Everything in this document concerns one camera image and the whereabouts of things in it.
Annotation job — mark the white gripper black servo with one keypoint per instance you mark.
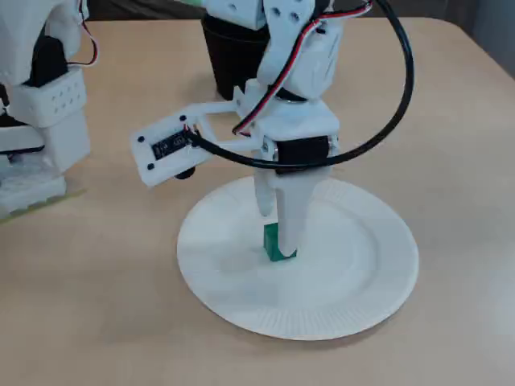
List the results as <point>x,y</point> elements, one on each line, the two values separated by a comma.
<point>302,121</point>

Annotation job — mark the green cube block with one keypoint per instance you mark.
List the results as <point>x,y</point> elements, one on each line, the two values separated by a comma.
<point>270,241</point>

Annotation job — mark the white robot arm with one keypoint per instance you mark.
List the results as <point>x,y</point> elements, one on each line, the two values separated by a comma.
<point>56,128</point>

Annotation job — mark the white paper plate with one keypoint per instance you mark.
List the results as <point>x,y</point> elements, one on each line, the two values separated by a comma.
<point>342,281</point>

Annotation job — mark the black cup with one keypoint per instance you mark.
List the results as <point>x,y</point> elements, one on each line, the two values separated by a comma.
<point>225,68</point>

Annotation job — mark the green tape strip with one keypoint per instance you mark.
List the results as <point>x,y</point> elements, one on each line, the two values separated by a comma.
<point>193,2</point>

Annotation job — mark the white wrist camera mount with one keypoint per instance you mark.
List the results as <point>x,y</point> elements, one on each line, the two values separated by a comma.
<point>177,165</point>

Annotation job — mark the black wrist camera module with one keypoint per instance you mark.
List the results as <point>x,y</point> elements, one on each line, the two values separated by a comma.
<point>167,146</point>

